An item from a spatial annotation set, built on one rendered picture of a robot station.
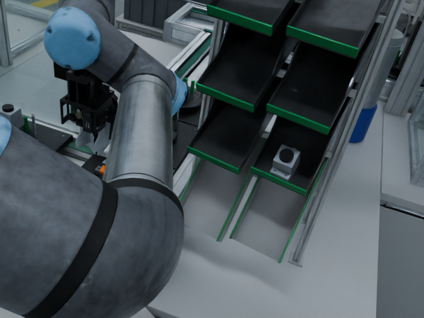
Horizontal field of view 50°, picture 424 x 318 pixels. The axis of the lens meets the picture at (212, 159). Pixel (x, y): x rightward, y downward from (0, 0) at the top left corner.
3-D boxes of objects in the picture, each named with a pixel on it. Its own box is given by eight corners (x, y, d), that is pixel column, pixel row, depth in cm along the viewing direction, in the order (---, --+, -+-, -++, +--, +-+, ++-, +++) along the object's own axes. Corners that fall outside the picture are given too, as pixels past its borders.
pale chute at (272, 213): (281, 263, 107) (279, 263, 103) (232, 238, 111) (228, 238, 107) (330, 157, 110) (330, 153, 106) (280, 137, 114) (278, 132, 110)
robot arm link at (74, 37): (130, 60, 62) (139, 29, 71) (58, 5, 57) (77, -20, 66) (98, 98, 65) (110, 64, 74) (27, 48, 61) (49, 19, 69)
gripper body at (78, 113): (60, 126, 83) (55, 67, 75) (84, 105, 89) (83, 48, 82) (97, 139, 81) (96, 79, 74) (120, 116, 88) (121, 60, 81)
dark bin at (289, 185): (305, 197, 97) (308, 180, 90) (250, 172, 101) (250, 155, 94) (352, 103, 108) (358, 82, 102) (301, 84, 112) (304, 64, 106)
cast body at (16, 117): (9, 135, 124) (6, 114, 120) (-4, 130, 125) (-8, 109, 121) (29, 121, 131) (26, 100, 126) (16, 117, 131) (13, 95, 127)
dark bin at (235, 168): (238, 175, 99) (238, 158, 93) (187, 152, 103) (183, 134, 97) (291, 85, 111) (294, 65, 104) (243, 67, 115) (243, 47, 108)
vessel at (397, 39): (375, 113, 168) (418, 14, 145) (337, 103, 170) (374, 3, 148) (376, 97, 179) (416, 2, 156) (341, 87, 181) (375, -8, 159)
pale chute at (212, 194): (221, 242, 110) (217, 241, 105) (175, 219, 114) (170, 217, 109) (270, 139, 112) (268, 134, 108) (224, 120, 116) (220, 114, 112)
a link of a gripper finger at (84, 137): (70, 161, 89) (68, 123, 84) (86, 146, 94) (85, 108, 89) (84, 166, 89) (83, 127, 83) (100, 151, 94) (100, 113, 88)
